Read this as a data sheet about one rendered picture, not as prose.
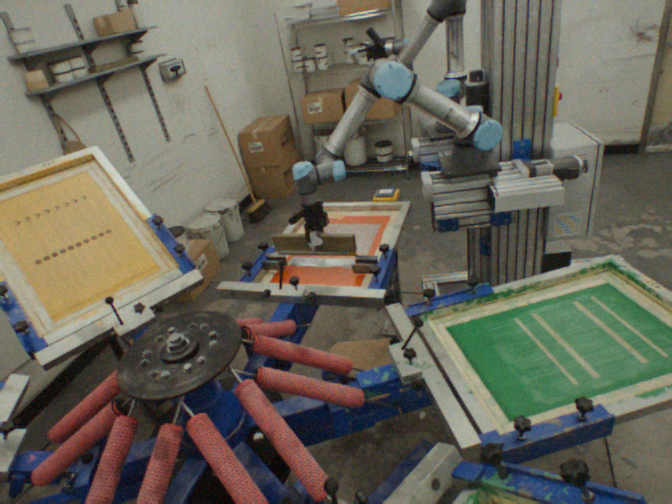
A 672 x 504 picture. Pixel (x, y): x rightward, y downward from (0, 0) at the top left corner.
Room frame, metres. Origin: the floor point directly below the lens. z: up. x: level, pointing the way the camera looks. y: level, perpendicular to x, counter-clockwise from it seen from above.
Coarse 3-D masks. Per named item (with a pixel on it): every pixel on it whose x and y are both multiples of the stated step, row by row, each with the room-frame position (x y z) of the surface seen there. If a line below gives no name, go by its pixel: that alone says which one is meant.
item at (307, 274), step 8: (352, 216) 2.09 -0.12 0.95; (328, 224) 2.05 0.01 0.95; (336, 224) 2.04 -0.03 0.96; (344, 224) 2.02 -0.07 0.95; (328, 232) 1.97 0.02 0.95; (336, 232) 1.95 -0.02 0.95; (288, 256) 1.81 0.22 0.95; (296, 256) 1.80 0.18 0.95; (304, 256) 1.78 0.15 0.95; (312, 256) 1.77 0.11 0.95; (320, 256) 1.75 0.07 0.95; (328, 256) 1.74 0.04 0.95; (288, 272) 1.67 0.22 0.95; (296, 272) 1.66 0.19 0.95; (304, 272) 1.65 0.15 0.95; (312, 272) 1.63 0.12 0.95; (272, 280) 1.63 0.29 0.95; (288, 280) 1.61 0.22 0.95; (304, 280) 1.58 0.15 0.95; (312, 280) 1.57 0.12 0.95
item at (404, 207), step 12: (324, 204) 2.23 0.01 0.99; (336, 204) 2.20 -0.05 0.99; (348, 204) 2.17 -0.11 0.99; (360, 204) 2.14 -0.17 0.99; (372, 204) 2.11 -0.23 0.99; (384, 204) 2.09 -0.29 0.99; (396, 204) 2.06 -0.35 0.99; (408, 204) 2.03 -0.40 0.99; (288, 228) 2.03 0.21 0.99; (396, 228) 1.81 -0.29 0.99; (396, 240) 1.71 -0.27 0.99; (276, 252) 1.82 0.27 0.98
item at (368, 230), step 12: (360, 216) 2.07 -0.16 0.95; (372, 216) 2.05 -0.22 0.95; (384, 216) 2.02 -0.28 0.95; (348, 228) 1.97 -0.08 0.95; (360, 228) 1.94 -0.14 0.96; (372, 228) 1.92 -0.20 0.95; (384, 228) 1.90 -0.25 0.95; (360, 240) 1.83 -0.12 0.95; (372, 240) 1.81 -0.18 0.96; (360, 252) 1.72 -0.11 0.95; (372, 252) 1.70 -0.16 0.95; (324, 276) 1.58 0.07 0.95; (336, 276) 1.57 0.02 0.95; (348, 276) 1.55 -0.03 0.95; (360, 276) 1.53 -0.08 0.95
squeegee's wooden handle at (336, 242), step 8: (280, 240) 1.66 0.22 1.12; (288, 240) 1.64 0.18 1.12; (296, 240) 1.63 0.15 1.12; (304, 240) 1.62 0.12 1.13; (328, 240) 1.57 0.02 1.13; (336, 240) 1.56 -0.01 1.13; (344, 240) 1.55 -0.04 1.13; (352, 240) 1.53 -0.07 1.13; (280, 248) 1.66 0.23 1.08; (288, 248) 1.65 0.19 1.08; (296, 248) 1.63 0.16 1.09; (304, 248) 1.62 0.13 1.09; (320, 248) 1.59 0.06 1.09; (328, 248) 1.58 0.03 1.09; (336, 248) 1.56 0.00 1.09; (344, 248) 1.55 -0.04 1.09; (352, 248) 1.54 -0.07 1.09
